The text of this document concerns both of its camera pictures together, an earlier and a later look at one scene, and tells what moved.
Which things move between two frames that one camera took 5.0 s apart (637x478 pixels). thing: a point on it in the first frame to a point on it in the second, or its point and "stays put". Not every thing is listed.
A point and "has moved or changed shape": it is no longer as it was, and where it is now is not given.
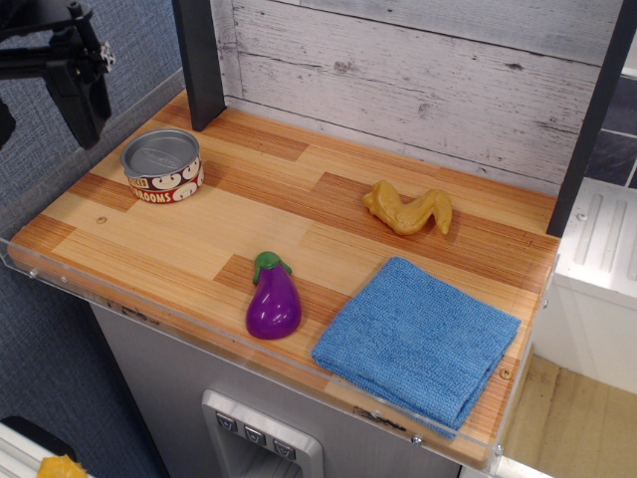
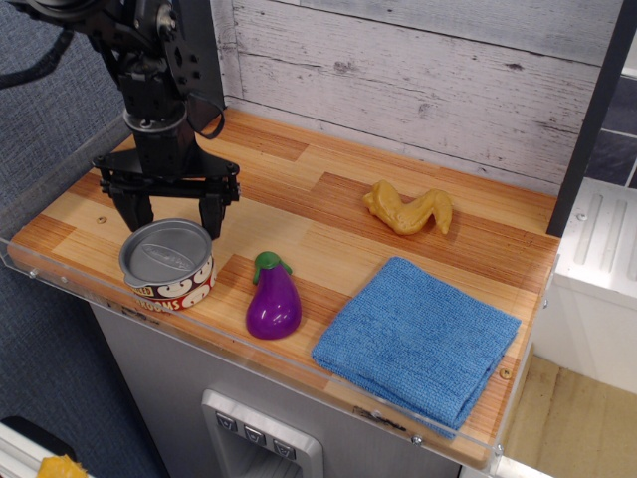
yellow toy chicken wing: [384, 202] stays put
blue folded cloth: [415, 341] stays put
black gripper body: [75, 52] to [168, 159]
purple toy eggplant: [274, 311] stays put
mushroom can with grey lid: [163, 165] has moved or changed shape
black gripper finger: [86, 105] to [212, 209]
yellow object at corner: [61, 466] stays put
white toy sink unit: [589, 320] stays put
